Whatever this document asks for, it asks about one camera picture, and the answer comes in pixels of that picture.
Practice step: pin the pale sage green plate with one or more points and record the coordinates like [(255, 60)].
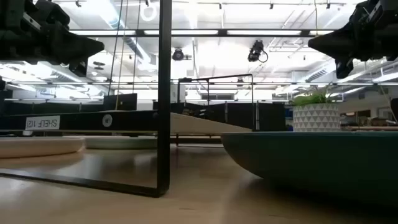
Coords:
[(121, 143)]

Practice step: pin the black overhead camera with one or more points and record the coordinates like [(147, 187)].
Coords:
[(256, 51)]

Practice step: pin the dark teal plate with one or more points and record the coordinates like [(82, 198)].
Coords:
[(311, 161)]

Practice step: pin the thick black rig crossbar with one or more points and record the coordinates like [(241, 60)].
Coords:
[(222, 32)]

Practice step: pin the black monitor panel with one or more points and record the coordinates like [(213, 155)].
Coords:
[(121, 102)]

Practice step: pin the white shelf label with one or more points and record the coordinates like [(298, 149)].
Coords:
[(42, 122)]

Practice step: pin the wooden background table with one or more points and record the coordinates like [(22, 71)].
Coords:
[(373, 127)]

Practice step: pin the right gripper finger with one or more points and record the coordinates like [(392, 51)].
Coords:
[(339, 43), (343, 68)]

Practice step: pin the thin black rig crossbar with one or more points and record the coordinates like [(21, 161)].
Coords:
[(280, 83)]

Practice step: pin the green plant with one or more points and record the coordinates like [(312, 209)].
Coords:
[(311, 99)]

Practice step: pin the white triangle pattern planter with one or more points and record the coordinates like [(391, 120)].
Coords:
[(315, 118)]

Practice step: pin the black table edge rail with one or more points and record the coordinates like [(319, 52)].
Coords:
[(199, 140)]

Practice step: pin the black metal wooden shelf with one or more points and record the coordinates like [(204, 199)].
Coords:
[(164, 93)]

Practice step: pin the round black ceiling fixture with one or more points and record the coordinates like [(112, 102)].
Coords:
[(178, 54)]

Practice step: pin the round white sticker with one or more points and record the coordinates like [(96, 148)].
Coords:
[(107, 120)]

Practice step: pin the cream plate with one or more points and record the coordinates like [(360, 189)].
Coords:
[(37, 147)]

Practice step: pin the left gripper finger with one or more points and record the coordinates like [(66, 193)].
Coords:
[(78, 67), (74, 45)]

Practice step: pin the black partition panel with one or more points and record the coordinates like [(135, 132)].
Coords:
[(270, 116)]

